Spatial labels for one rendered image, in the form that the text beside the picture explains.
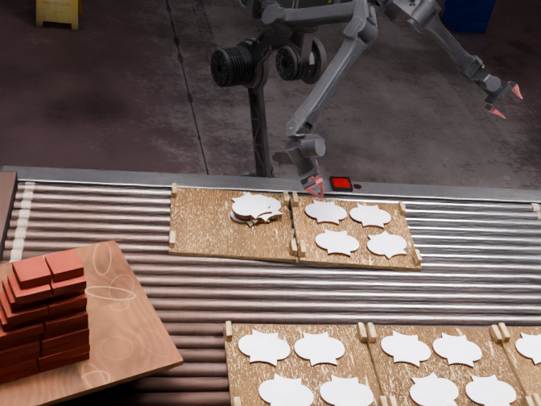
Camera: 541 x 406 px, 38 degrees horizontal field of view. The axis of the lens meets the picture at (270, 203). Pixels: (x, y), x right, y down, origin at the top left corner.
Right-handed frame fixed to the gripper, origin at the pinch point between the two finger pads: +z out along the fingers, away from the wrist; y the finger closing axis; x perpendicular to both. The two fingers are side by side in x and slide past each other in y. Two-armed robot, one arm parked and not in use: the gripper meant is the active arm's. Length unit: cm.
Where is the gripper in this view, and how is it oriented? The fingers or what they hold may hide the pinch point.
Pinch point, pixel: (318, 188)
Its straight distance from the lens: 262.6
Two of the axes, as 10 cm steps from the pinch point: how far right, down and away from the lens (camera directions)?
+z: 4.6, 7.1, 5.3
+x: -8.8, 4.3, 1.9
